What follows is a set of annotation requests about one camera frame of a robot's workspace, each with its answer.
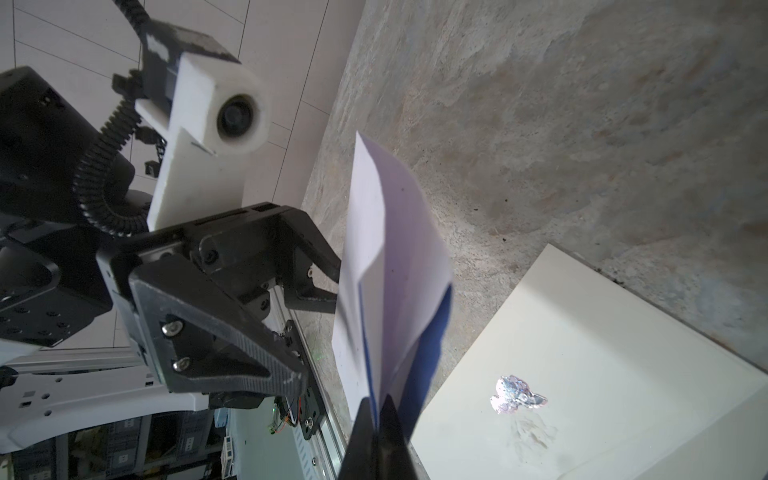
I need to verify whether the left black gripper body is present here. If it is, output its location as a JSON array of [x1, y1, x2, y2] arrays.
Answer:
[[97, 203, 288, 396]]

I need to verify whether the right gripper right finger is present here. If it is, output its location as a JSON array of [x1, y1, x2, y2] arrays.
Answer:
[[379, 396, 417, 480]]

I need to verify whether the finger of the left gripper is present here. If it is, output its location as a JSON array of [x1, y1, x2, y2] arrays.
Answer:
[[278, 207, 341, 314], [128, 263, 308, 396]]

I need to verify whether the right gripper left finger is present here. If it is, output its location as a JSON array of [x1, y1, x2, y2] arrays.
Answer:
[[337, 397, 378, 480]]

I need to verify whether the white paper sheet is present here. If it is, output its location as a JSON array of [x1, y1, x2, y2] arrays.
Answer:
[[332, 134, 453, 438]]

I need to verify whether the cream white envelope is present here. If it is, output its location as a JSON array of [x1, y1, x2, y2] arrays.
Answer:
[[412, 246, 767, 479]]

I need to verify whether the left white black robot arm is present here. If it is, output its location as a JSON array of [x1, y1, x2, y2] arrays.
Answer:
[[1, 67, 340, 454]]

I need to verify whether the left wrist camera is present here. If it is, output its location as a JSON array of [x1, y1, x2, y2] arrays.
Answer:
[[135, 20, 271, 231]]

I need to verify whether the left black cable conduit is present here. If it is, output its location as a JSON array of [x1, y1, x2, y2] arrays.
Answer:
[[73, 0, 157, 238]]

